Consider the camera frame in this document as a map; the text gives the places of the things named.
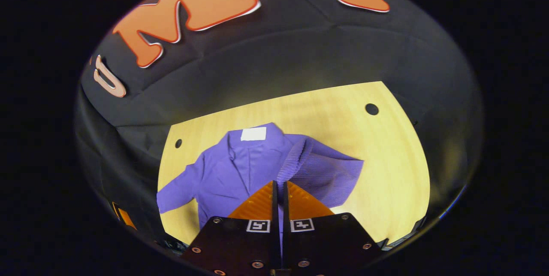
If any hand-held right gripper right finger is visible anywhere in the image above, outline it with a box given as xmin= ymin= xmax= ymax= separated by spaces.
xmin=282 ymin=180 xmax=384 ymax=276

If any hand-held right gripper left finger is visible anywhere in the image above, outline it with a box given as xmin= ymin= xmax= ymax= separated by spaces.
xmin=180 ymin=180 xmax=280 ymax=276

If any purple short-sleeved shirt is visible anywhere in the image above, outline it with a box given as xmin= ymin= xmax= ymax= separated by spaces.
xmin=156 ymin=122 xmax=364 ymax=259

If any black backdrop cloth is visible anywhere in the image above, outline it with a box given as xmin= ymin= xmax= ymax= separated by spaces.
xmin=75 ymin=0 xmax=484 ymax=242

